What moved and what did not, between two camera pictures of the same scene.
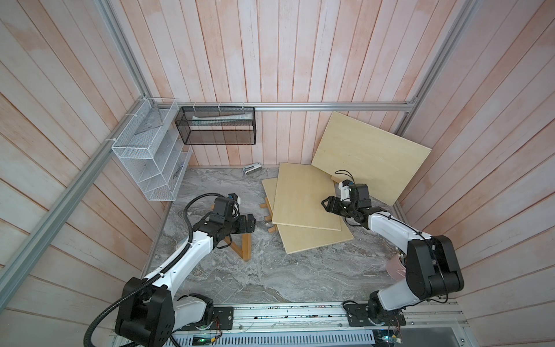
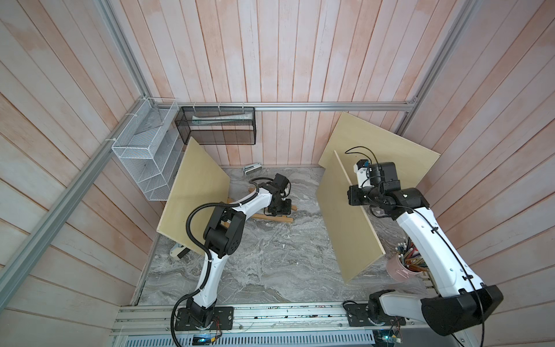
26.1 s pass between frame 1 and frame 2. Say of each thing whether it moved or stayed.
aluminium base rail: stayed
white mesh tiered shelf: stayed
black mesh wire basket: stayed
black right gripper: moved
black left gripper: moved
